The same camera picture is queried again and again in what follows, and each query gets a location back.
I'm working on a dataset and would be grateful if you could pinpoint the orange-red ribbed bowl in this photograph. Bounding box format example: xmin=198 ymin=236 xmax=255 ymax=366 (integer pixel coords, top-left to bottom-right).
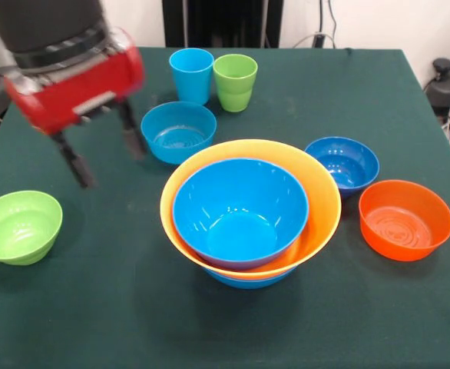
xmin=358 ymin=179 xmax=450 ymax=263

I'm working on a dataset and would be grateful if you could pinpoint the medium blue ribbed bowl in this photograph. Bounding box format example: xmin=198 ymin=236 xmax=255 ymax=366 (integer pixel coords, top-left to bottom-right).
xmin=140 ymin=100 xmax=218 ymax=166

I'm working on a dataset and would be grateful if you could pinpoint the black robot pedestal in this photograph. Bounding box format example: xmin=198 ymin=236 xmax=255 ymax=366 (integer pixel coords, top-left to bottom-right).
xmin=162 ymin=0 xmax=286 ymax=49

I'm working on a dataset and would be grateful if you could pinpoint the dark green table cloth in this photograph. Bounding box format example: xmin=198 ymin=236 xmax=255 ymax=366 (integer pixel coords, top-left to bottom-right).
xmin=0 ymin=45 xmax=450 ymax=369

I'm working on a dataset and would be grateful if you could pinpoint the white wall cable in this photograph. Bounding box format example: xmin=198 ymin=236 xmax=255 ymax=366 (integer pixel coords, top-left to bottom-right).
xmin=293 ymin=0 xmax=339 ymax=49

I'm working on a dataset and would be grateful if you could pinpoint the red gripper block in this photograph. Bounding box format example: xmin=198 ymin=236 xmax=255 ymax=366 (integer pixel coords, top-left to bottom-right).
xmin=4 ymin=28 xmax=148 ymax=190

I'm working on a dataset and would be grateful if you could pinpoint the green bowl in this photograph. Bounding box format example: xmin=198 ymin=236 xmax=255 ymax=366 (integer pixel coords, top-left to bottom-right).
xmin=0 ymin=190 xmax=64 ymax=267

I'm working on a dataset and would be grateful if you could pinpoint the large yellow-orange bowl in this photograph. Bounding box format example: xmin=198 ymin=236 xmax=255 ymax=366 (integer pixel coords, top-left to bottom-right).
xmin=159 ymin=138 xmax=342 ymax=281

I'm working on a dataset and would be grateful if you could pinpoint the light blue cup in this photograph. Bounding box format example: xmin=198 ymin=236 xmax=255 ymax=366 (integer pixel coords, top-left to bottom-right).
xmin=168 ymin=48 xmax=216 ymax=107

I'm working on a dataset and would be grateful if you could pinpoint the large light blue bowl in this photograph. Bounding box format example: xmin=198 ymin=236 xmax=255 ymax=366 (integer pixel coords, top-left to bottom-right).
xmin=171 ymin=157 xmax=310 ymax=271
xmin=203 ymin=264 xmax=299 ymax=290

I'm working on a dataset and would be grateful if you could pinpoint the dark blue bowl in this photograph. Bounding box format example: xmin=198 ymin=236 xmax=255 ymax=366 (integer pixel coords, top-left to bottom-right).
xmin=304 ymin=135 xmax=381 ymax=200

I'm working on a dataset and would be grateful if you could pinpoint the green cup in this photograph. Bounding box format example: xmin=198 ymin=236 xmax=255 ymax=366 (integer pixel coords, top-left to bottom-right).
xmin=212 ymin=54 xmax=259 ymax=113

